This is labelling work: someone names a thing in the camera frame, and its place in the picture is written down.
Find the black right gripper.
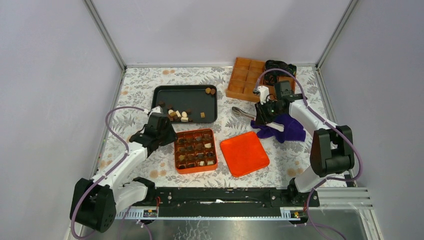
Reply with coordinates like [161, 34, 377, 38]
[254, 98, 284, 126]

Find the metal tongs white handle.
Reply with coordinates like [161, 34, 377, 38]
[231, 106, 285, 132]

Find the orange chocolate box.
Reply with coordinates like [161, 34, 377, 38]
[174, 128, 218, 175]

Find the orange box lid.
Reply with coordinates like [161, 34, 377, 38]
[220, 131, 270, 178]

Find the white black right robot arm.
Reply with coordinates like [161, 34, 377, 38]
[253, 80, 355, 206]

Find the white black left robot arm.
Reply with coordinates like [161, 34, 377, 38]
[69, 107, 177, 239]

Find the black chocolate tray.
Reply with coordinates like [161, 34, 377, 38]
[151, 84, 218, 124]

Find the purple cloth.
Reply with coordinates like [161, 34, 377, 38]
[250, 114, 306, 143]

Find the orange compartment organizer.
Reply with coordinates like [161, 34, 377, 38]
[226, 57, 296, 103]

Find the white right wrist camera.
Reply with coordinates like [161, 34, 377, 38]
[253, 85, 270, 105]

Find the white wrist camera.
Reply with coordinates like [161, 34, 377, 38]
[253, 85, 270, 105]
[149, 106, 163, 115]

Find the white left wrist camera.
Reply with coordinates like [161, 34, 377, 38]
[149, 106, 163, 115]

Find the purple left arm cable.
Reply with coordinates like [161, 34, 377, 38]
[70, 105, 152, 240]

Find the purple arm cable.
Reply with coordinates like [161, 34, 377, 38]
[253, 68, 364, 240]
[70, 105, 152, 240]

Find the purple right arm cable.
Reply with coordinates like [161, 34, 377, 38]
[253, 68, 364, 240]

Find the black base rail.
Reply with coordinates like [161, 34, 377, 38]
[134, 187, 320, 218]

